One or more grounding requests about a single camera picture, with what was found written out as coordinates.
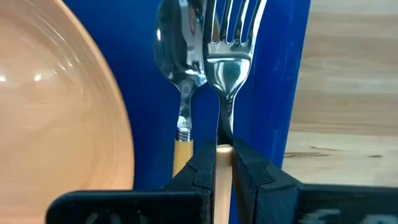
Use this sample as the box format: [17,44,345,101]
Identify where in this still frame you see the steel spoon yellow handle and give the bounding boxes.
[152,0,208,179]

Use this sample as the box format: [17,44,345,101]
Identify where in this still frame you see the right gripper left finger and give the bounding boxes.
[163,140,217,224]

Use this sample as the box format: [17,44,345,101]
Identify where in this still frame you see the steel fork cream handle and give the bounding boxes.
[202,0,269,224]

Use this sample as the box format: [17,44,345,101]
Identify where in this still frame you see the blue plastic tray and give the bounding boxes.
[62,0,312,224]

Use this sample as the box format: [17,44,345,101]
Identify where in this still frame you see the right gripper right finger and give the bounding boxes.
[231,137,304,224]

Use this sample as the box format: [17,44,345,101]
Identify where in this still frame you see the orange plate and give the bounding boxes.
[0,0,136,224]

